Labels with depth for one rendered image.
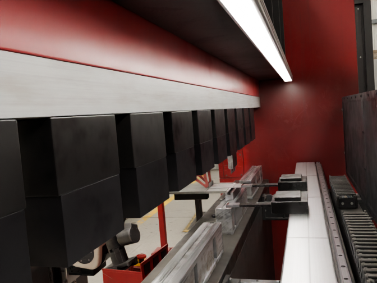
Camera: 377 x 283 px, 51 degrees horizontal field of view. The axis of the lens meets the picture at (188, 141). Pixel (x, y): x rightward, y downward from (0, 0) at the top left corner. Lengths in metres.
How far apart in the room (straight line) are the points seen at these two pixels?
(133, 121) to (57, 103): 0.20
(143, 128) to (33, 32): 0.28
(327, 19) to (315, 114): 0.54
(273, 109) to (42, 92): 2.11
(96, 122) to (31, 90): 0.13
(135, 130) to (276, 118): 1.89
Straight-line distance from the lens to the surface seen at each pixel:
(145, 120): 0.67
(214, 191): 1.60
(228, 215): 1.44
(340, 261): 0.91
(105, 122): 0.55
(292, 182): 1.58
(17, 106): 0.40
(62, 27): 0.49
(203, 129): 1.04
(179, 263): 0.97
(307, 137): 2.47
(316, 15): 2.52
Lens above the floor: 1.31
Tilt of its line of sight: 4 degrees down
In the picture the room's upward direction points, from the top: 5 degrees counter-clockwise
